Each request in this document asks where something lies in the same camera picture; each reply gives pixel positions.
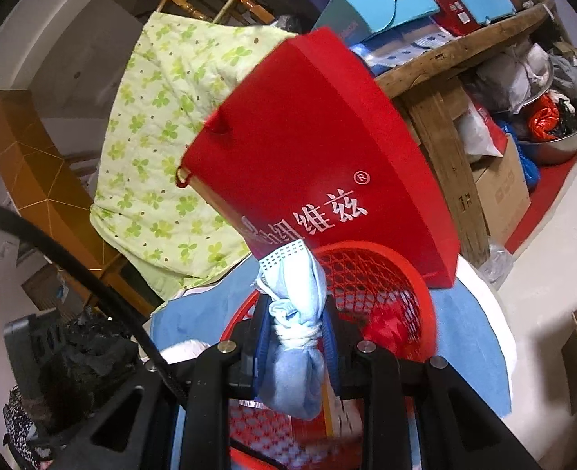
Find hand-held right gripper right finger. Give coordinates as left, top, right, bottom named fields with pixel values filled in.
left=324, top=300, right=539, bottom=470

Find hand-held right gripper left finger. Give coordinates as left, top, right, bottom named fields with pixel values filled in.
left=56, top=295, right=275, bottom=470

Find blue white face mask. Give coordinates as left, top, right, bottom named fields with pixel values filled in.
left=255, top=239, right=329, bottom=422

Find red plastic wrapper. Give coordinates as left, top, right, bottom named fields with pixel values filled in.
left=362, top=304, right=421, bottom=353

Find orange white medicine box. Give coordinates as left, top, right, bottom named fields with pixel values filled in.
left=320, top=384, right=362, bottom=439

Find red mesh basket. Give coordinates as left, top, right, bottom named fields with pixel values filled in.
left=220, top=242, right=438, bottom=470

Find blue blanket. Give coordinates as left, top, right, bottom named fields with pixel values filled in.
left=151, top=255, right=510, bottom=419

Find red paper bag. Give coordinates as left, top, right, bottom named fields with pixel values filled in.
left=175, top=27, right=460, bottom=289

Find brown cardboard box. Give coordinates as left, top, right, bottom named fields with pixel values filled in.
left=469, top=132, right=531, bottom=255

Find dark grey box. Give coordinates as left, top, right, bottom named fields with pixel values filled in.
left=3, top=313, right=64, bottom=402

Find green floral quilt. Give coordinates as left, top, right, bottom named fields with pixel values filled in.
left=90, top=11, right=299, bottom=299

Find wooden table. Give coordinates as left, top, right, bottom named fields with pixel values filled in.
left=374, top=2, right=553, bottom=265

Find red floor mat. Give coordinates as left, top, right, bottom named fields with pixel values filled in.
left=506, top=154, right=577, bottom=255

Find black white floral garment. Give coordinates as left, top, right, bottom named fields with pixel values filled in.
left=2, top=387, right=54, bottom=470

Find white sack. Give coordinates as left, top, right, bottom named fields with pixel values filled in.
left=457, top=103, right=507, bottom=162

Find blue plastic bag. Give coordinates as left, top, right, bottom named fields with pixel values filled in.
left=501, top=122, right=541, bottom=189

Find metal basin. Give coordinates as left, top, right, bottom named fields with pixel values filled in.
left=514, top=98, right=577, bottom=167

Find stack of blue white packets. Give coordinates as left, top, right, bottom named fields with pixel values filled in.
left=352, top=14, right=450, bottom=76

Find orange plastic bag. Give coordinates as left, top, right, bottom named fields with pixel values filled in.
left=528, top=95, right=561, bottom=140

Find grey bag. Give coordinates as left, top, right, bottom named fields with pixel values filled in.
left=474, top=42, right=553, bottom=113

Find black cable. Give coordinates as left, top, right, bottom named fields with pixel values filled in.
left=0, top=198, right=181, bottom=397

